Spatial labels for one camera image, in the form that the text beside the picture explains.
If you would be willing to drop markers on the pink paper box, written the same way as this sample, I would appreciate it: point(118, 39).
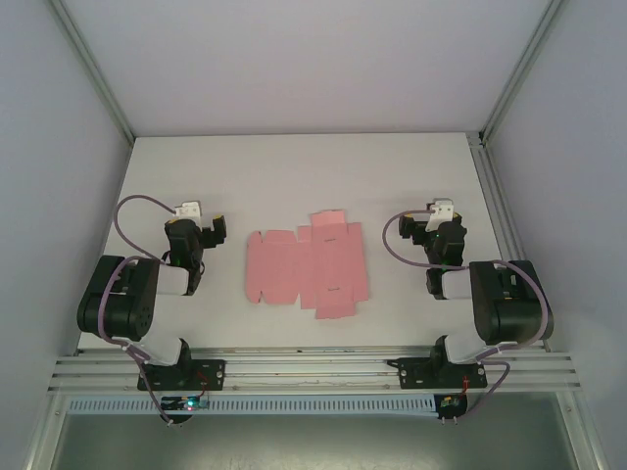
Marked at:
point(313, 267)

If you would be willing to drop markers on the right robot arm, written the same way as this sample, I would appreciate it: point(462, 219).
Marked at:
point(509, 303)

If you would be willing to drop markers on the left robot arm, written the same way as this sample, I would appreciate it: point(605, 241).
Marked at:
point(117, 303)

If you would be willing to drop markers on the small circuit board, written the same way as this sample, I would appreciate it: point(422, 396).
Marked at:
point(450, 403)
point(188, 404)

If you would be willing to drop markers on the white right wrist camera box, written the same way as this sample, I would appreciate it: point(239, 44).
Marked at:
point(441, 211)

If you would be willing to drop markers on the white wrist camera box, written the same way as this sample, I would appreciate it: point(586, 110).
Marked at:
point(188, 209)
point(441, 211)

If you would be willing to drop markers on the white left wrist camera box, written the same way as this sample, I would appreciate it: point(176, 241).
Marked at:
point(188, 209)

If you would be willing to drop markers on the aluminium side rail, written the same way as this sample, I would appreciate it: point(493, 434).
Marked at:
point(499, 220)

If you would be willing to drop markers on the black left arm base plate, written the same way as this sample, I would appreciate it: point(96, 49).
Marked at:
point(210, 369)

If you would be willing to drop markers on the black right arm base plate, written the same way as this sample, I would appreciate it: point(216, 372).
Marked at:
point(416, 374)

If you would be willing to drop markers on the aluminium frame post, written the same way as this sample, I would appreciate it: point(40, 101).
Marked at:
point(519, 73)
point(93, 73)

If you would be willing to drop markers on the aluminium mounting rail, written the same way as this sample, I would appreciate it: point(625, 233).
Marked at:
point(313, 374)

